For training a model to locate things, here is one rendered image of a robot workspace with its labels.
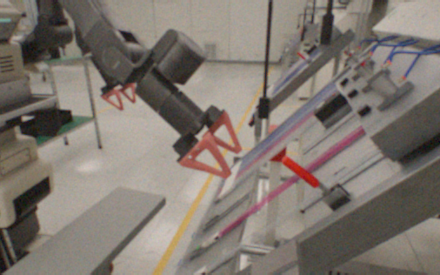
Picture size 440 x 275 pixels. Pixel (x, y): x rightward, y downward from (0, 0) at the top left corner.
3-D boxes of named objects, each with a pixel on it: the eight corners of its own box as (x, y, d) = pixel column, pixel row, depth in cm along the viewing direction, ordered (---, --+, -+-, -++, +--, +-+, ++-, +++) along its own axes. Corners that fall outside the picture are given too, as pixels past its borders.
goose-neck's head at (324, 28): (319, 44, 47) (323, 14, 45) (318, 43, 49) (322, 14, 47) (330, 44, 47) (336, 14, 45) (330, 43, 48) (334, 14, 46)
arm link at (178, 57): (130, 60, 54) (98, 59, 46) (166, 10, 50) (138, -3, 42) (175, 107, 54) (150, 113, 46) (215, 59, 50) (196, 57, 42)
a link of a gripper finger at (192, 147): (249, 150, 49) (208, 112, 48) (241, 170, 43) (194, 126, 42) (223, 174, 52) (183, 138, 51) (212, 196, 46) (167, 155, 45)
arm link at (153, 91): (140, 86, 52) (123, 91, 47) (163, 57, 50) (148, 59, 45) (169, 113, 53) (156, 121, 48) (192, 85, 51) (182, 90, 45)
